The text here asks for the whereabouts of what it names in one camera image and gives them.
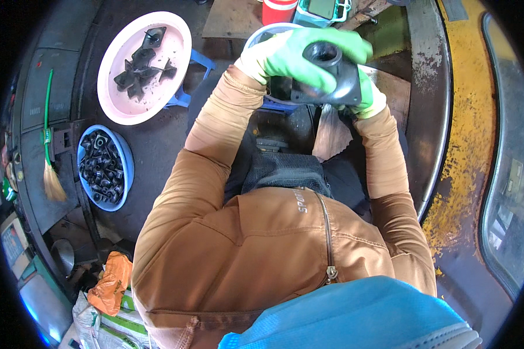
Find person's right hand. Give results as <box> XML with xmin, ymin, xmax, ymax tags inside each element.
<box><xmin>339</xmin><ymin>66</ymin><xmax>388</xmax><ymax>120</ymax></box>

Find person's left hand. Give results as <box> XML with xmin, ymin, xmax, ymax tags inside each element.
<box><xmin>235</xmin><ymin>27</ymin><xmax>374</xmax><ymax>95</ymax></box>

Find black metal flange part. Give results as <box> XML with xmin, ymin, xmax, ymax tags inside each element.
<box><xmin>290</xmin><ymin>41</ymin><xmax>362</xmax><ymax>106</ymax></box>

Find light blue plastic basin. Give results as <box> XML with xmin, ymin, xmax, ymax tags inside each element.
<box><xmin>244</xmin><ymin>23</ymin><xmax>306</xmax><ymax>108</ymax></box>

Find red plastic cup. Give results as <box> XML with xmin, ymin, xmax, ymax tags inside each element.
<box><xmin>262</xmin><ymin>0</ymin><xmax>298</xmax><ymax>26</ymax></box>

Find clear plastic bag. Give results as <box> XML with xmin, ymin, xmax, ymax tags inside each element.
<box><xmin>312</xmin><ymin>104</ymin><xmax>354</xmax><ymax>163</ymax></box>

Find white and green container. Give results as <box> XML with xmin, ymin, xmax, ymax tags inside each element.
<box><xmin>292</xmin><ymin>0</ymin><xmax>353</xmax><ymax>28</ymax></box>

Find person's legs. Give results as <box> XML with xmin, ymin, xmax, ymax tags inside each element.
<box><xmin>187</xmin><ymin>72</ymin><xmax>409</xmax><ymax>223</ymax></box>

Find blue plastic stool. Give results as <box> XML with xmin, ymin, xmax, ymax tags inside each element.
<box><xmin>163</xmin><ymin>49</ymin><xmax>217</xmax><ymax>109</ymax></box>

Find yellow painted machine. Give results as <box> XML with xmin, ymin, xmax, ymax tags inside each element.
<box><xmin>419</xmin><ymin>0</ymin><xmax>524</xmax><ymax>306</ymax></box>

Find black mesh pouch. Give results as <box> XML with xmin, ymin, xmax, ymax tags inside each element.
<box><xmin>241</xmin><ymin>152</ymin><xmax>333</xmax><ymax>198</ymax></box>

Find pink plastic basin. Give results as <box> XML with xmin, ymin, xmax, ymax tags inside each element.
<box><xmin>97</xmin><ymin>11</ymin><xmax>193</xmax><ymax>126</ymax></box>

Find pile of loose black parts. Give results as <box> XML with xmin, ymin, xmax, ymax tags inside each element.
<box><xmin>113</xmin><ymin>26</ymin><xmax>178</xmax><ymax>102</ymax></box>

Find person's body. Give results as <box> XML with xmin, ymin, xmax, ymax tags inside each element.
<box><xmin>131</xmin><ymin>146</ymin><xmax>483</xmax><ymax>349</ymax></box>

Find heap of small black parts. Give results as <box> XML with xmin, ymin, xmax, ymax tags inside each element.
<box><xmin>79</xmin><ymin>130</ymin><xmax>126</xmax><ymax>204</ymax></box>

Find black machine housing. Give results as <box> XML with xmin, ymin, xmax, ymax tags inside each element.
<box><xmin>8</xmin><ymin>0</ymin><xmax>98</xmax><ymax>280</ymax></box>

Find orange plastic bag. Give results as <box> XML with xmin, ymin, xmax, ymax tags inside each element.
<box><xmin>87</xmin><ymin>251</ymin><xmax>133</xmax><ymax>317</ymax></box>

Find metal ladle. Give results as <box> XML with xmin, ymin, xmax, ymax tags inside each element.
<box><xmin>50</xmin><ymin>238</ymin><xmax>76</xmax><ymax>277</ymax></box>

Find white and green sack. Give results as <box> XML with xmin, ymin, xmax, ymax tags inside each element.
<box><xmin>72</xmin><ymin>288</ymin><xmax>159</xmax><ymax>349</ymax></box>

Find stack of cartons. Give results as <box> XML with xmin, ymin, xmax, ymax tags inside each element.
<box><xmin>0</xmin><ymin>211</ymin><xmax>37</xmax><ymax>281</ymax></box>

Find green handled broom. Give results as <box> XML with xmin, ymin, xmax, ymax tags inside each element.
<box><xmin>41</xmin><ymin>69</ymin><xmax>68</xmax><ymax>202</ymax></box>

